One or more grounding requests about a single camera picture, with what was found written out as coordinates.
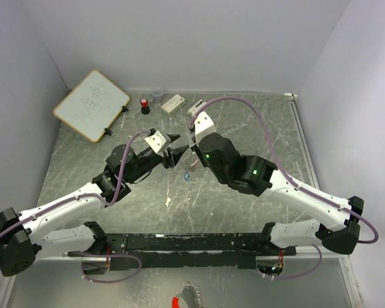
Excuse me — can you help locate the yellow framed whiteboard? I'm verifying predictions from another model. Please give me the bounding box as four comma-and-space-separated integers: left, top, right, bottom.
53, 69, 130, 142

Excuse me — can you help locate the paper clip jar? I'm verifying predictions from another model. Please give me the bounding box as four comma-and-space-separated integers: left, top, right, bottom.
151, 87, 164, 103

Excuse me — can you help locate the red black stamp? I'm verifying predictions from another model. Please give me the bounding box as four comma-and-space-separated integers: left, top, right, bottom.
140, 98, 150, 115

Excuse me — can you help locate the green white staple box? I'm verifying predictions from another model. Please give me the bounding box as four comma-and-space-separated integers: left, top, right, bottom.
161, 94, 185, 116

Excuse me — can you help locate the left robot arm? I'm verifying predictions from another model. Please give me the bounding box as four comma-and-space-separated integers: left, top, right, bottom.
0, 128, 189, 277

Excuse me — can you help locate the red white tool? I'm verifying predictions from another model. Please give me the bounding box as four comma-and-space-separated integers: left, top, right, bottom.
171, 282, 203, 308

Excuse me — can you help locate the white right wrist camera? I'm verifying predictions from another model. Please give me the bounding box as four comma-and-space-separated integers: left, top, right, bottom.
194, 111, 216, 144

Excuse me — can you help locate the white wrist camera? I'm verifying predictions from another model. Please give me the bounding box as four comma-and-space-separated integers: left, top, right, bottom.
144, 131, 170, 155
194, 111, 216, 144

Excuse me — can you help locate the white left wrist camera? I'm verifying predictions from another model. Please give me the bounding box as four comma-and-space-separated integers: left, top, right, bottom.
144, 131, 170, 155

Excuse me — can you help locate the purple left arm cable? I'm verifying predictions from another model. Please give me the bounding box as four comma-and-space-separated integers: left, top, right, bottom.
0, 130, 152, 272

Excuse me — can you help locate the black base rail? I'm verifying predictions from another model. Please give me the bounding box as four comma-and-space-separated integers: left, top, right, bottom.
84, 221, 296, 271

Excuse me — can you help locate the white stapler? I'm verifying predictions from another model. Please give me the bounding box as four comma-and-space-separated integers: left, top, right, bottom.
188, 99, 207, 117

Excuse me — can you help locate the silver keyring with clips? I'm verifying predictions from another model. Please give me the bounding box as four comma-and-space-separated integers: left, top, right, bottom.
185, 152, 200, 172

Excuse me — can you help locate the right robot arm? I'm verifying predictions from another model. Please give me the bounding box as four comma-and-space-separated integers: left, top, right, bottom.
192, 128, 364, 255

